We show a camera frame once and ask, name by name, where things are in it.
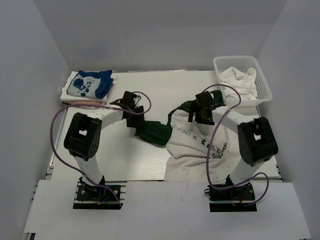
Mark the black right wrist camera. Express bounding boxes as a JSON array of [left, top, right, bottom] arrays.
[[195, 91, 214, 107]]

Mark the pink shirt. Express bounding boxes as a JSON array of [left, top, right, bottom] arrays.
[[64, 100, 106, 107]]

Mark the white green Charlie Brown shirt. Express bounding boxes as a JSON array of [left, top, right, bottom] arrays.
[[135, 100, 241, 184]]

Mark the white crumpled shirt in basket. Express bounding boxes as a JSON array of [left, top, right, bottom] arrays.
[[219, 66, 258, 101]]

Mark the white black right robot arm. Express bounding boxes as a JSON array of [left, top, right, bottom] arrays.
[[188, 100, 279, 200]]

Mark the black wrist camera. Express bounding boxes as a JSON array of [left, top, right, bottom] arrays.
[[195, 91, 214, 107], [109, 91, 141, 109]]

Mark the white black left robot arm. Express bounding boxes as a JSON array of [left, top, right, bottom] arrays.
[[63, 105, 145, 200]]

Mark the white plastic basket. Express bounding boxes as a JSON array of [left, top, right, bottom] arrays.
[[213, 55, 273, 107]]

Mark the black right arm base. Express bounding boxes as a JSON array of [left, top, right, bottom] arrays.
[[204, 182, 257, 213]]

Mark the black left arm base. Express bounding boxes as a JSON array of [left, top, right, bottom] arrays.
[[73, 182, 127, 210]]

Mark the blue Mickey Mouse shirt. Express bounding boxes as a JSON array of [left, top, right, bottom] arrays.
[[66, 70, 114, 100]]

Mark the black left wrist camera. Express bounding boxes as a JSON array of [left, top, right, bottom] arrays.
[[109, 91, 141, 109]]

